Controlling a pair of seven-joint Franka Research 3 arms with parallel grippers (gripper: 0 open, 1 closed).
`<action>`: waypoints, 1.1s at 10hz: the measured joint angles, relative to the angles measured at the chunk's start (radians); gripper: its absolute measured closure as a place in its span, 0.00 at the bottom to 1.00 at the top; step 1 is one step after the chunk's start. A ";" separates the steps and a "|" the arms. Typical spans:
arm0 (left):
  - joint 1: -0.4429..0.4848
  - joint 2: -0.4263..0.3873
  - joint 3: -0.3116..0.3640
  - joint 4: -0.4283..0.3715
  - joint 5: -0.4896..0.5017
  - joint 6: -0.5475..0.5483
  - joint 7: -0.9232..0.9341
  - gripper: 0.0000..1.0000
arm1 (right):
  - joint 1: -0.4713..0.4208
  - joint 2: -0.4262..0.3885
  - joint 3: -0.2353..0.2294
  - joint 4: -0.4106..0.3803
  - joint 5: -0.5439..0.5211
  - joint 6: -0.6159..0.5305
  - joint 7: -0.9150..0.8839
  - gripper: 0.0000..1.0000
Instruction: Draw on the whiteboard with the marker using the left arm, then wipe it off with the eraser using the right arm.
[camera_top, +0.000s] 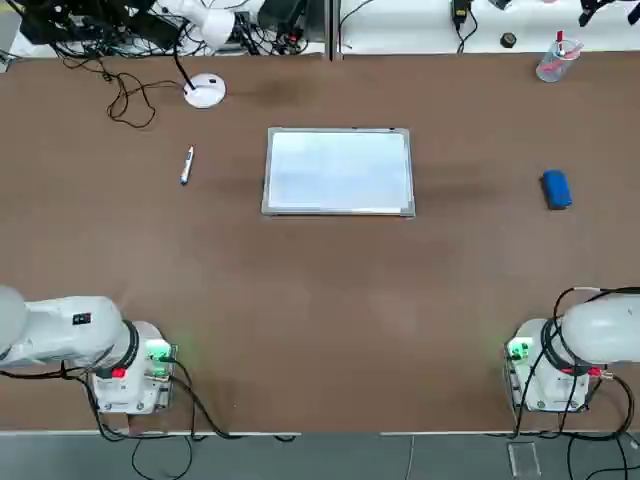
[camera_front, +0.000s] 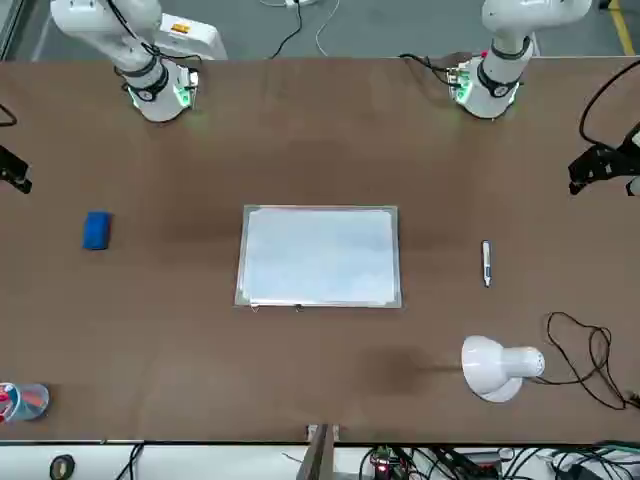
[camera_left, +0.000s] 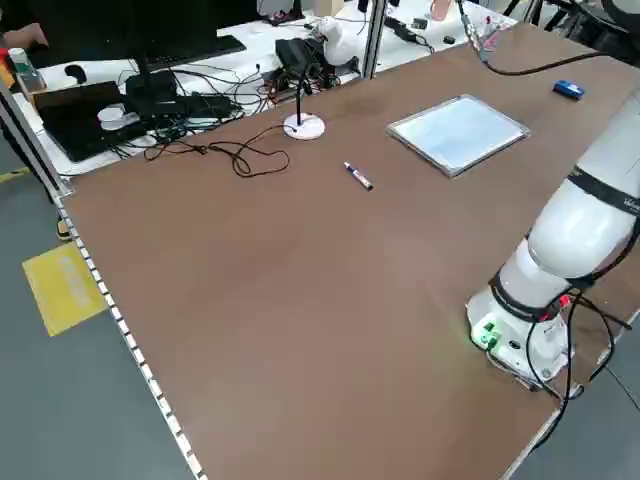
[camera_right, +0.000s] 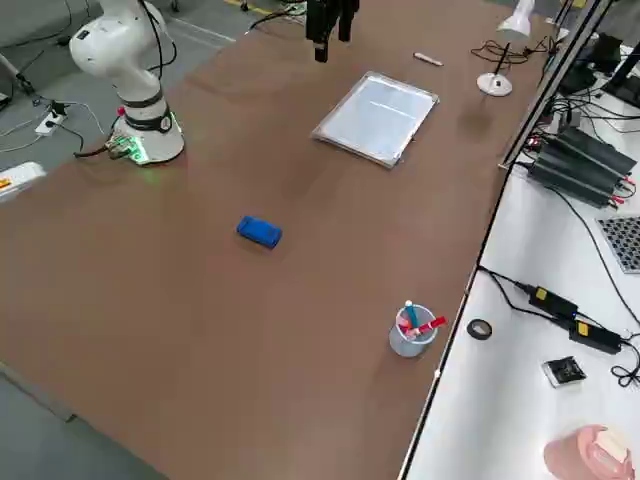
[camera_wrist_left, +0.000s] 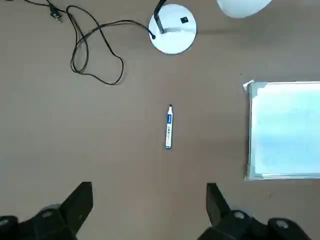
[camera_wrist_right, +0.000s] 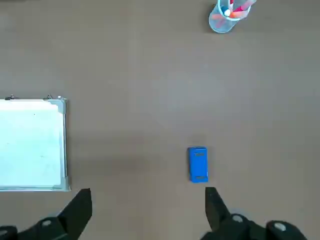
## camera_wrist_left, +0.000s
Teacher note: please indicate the white blue whiteboard marker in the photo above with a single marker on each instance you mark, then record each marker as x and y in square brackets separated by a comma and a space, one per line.
[169, 130]

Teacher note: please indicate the white whiteboard silver frame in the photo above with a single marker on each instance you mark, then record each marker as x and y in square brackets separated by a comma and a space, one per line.
[287, 130]

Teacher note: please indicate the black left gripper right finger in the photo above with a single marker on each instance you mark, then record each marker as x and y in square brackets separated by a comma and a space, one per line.
[225, 225]

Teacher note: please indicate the white desk lamp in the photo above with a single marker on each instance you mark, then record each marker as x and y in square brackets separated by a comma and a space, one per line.
[175, 37]

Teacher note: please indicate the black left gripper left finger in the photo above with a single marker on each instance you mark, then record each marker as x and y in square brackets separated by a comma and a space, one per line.
[62, 220]

